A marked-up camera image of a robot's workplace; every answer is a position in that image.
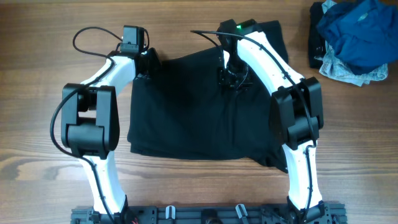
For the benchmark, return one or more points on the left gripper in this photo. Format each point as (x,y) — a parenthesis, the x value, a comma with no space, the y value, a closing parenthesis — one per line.
(151,52)

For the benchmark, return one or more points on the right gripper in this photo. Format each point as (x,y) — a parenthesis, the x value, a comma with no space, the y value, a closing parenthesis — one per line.
(242,84)

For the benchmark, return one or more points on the black polo shirt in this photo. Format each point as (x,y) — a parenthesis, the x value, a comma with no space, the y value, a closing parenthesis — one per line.
(182,112)

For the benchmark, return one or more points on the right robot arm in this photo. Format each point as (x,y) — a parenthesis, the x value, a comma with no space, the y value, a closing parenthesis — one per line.
(296,113)

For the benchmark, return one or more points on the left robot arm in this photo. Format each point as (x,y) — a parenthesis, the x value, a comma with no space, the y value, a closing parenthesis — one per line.
(90,123)

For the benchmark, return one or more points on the black garment in pile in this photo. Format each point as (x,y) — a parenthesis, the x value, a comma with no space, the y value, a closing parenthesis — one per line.
(316,43)

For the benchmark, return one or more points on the light grey garment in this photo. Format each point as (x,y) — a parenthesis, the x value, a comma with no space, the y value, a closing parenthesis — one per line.
(336,69)

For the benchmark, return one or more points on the blue garment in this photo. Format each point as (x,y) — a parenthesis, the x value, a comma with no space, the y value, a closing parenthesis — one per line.
(363,34)

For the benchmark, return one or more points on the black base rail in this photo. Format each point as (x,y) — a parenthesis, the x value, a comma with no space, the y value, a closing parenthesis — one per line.
(269,213)

